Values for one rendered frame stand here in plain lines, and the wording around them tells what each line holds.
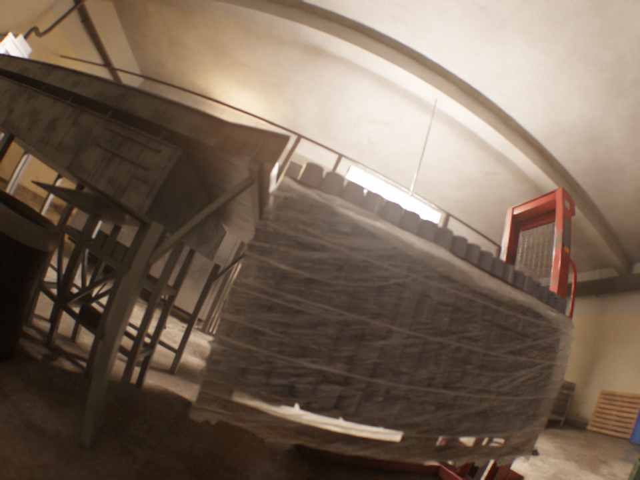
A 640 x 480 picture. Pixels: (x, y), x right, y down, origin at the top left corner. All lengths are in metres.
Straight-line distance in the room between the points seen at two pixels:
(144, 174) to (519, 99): 4.91
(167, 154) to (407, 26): 4.09
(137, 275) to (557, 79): 4.98
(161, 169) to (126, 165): 0.13
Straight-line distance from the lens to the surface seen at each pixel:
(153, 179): 0.86
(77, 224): 4.50
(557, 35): 4.49
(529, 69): 4.72
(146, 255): 0.81
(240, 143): 0.79
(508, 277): 1.14
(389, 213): 0.85
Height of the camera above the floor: 0.77
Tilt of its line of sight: 15 degrees up
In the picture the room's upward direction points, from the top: 24 degrees clockwise
